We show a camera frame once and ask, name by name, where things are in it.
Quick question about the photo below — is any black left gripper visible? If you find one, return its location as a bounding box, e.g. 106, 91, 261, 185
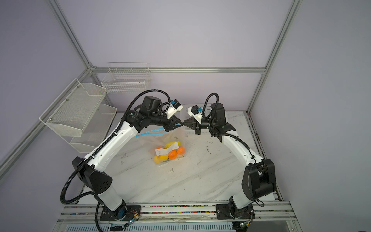
150, 110, 184, 132

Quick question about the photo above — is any yellow banana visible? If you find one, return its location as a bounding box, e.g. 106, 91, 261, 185
164, 141, 181, 149

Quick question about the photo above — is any clear zip top bag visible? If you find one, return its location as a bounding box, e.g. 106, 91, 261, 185
136, 126, 187, 166

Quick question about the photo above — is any small orange tangerine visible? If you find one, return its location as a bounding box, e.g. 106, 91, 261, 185
176, 146, 186, 156

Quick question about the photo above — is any large orange fruit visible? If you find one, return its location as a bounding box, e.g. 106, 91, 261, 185
168, 150, 178, 160

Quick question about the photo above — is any yellow pear-shaped lemon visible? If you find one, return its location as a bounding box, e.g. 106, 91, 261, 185
153, 156, 162, 164

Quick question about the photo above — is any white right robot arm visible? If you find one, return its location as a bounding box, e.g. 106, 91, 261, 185
183, 103, 277, 219

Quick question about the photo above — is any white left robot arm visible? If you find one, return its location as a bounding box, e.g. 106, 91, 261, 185
71, 102, 183, 220

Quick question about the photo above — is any white perforated plastic basket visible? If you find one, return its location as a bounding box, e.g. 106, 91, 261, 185
183, 103, 236, 136

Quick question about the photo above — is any white mesh two-tier shelf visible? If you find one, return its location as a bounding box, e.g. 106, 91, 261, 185
39, 79, 117, 153

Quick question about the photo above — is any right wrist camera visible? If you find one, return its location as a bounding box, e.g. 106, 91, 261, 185
187, 105, 210, 124

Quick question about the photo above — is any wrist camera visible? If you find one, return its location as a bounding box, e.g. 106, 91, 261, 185
141, 95, 184, 120
187, 105, 210, 124

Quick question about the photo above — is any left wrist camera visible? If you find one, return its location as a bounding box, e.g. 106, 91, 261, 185
141, 95, 184, 120

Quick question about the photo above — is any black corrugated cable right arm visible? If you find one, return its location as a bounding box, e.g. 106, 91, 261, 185
202, 92, 220, 118

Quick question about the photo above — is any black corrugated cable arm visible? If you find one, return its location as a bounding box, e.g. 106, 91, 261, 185
60, 89, 172, 232
202, 92, 220, 118

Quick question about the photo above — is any white wire wall basket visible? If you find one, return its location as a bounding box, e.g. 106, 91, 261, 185
101, 62, 152, 94

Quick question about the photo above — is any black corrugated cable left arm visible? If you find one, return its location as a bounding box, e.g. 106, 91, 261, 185
60, 89, 172, 232

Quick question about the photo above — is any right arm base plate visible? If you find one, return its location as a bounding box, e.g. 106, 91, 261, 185
215, 204, 256, 220

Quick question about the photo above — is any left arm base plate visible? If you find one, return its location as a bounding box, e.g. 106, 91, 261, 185
99, 205, 142, 221

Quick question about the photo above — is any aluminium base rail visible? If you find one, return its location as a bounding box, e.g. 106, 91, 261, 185
57, 201, 297, 224

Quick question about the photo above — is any aluminium frame post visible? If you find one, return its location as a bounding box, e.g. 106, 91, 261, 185
246, 0, 302, 114

